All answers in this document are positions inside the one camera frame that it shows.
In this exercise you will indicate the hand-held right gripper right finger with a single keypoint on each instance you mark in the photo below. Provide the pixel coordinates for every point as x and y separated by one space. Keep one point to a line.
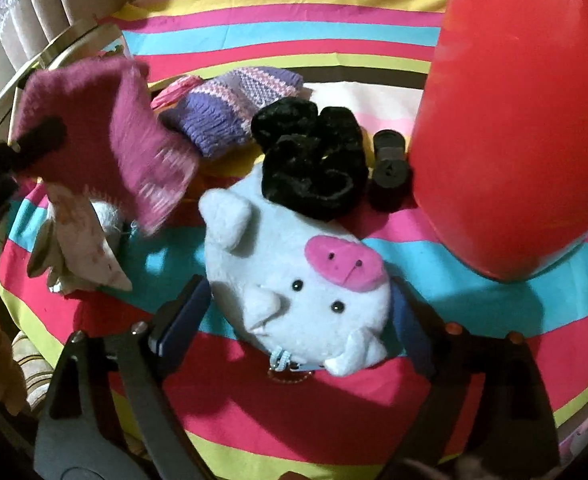
415 332

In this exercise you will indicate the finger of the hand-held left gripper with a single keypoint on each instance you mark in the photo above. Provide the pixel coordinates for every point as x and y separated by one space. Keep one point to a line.
41 137

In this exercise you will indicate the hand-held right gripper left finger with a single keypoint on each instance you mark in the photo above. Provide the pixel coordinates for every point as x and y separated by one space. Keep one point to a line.
183 321

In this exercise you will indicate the magenta fuzzy sock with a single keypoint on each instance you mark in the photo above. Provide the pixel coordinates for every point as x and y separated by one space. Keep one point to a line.
118 145

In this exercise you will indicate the light blue pig plush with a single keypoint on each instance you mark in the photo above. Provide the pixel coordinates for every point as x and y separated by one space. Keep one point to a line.
294 280

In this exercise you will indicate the purple knit sock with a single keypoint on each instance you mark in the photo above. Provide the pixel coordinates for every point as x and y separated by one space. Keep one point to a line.
223 110

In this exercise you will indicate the white fluffy item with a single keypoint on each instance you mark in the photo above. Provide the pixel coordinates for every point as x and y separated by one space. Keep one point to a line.
108 217

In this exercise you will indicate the white patterned cloth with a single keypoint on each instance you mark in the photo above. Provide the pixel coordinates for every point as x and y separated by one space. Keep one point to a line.
81 250

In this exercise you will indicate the colourful striped cloth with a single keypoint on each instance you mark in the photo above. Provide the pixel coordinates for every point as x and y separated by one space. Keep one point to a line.
254 425

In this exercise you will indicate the small black cylinder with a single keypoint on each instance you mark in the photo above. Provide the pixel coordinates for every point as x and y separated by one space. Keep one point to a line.
389 175

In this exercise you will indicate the striped towel cushion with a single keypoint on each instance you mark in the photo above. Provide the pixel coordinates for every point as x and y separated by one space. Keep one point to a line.
31 375

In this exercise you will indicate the black velvet scrunchie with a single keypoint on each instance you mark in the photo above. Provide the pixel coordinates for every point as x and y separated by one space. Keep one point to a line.
309 160

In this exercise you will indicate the red round container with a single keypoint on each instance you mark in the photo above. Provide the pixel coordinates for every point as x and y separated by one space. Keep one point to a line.
514 110

